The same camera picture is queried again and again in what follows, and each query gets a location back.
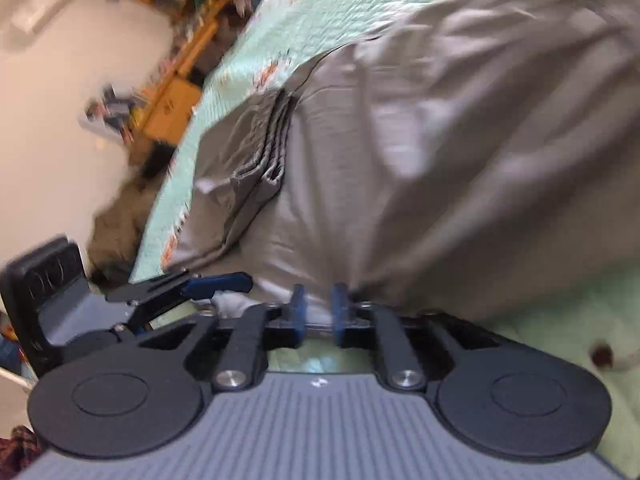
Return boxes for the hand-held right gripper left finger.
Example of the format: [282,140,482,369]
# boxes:
[137,282,307,392]

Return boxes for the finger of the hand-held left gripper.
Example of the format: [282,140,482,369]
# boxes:
[106,271,253,341]

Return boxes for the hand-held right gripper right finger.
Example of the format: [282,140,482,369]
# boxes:
[331,282,501,391]

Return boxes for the grey pants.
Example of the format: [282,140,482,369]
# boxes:
[162,0,640,321]

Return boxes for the brown coat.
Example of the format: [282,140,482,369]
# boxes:
[87,180,173,281]

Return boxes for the red plaid cloth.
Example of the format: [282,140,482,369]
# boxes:
[0,425,43,480]

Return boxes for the wooden desk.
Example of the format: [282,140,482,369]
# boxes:
[112,0,281,151]

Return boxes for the green bee quilt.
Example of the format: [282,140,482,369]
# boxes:
[127,0,640,480]

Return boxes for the white air conditioner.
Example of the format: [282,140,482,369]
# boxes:
[10,0,96,33]

